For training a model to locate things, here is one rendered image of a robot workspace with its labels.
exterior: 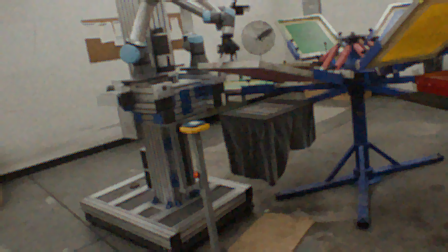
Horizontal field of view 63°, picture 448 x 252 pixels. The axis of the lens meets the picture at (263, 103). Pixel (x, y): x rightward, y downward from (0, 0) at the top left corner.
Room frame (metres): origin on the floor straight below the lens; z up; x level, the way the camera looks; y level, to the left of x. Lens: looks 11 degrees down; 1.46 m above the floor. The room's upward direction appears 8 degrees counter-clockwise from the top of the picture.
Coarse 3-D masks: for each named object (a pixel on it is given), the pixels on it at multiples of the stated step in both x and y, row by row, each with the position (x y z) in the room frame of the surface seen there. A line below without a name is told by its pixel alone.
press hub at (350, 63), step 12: (348, 36) 3.10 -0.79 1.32; (360, 36) 3.02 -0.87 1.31; (348, 60) 3.14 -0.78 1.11; (360, 72) 3.01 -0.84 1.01; (360, 84) 3.03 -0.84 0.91; (360, 96) 3.10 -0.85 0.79; (360, 108) 3.10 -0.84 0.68; (360, 120) 3.10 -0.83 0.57; (360, 132) 3.10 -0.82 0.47; (360, 144) 3.10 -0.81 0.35; (372, 168) 3.11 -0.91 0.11; (372, 180) 3.07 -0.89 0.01
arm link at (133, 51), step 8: (144, 0) 2.24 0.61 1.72; (152, 0) 2.23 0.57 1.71; (144, 8) 2.24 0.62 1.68; (152, 8) 2.26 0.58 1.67; (136, 16) 2.26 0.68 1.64; (144, 16) 2.24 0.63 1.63; (136, 24) 2.24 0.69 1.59; (144, 24) 2.25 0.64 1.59; (136, 32) 2.24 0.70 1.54; (144, 32) 2.26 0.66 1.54; (128, 40) 2.24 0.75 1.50; (136, 40) 2.24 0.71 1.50; (144, 40) 2.29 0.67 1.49; (128, 48) 2.22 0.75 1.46; (136, 48) 2.23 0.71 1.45; (144, 48) 2.28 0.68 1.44; (120, 56) 2.23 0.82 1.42; (128, 56) 2.22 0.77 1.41; (136, 56) 2.22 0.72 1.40; (144, 56) 2.34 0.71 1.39
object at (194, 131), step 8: (184, 128) 2.11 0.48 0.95; (192, 128) 2.08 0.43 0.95; (200, 128) 2.09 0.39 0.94; (208, 128) 2.13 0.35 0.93; (192, 136) 2.13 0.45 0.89; (200, 136) 2.14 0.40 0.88; (200, 144) 2.13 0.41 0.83; (200, 152) 2.12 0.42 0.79; (200, 160) 2.12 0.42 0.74; (200, 168) 2.11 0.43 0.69; (200, 176) 2.10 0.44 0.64; (208, 184) 2.14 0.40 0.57; (208, 192) 2.13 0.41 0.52; (208, 200) 2.12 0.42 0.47; (208, 208) 2.12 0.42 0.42; (208, 216) 2.12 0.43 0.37; (208, 224) 2.13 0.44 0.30; (216, 232) 2.14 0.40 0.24; (216, 240) 2.13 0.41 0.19; (216, 248) 2.12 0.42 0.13
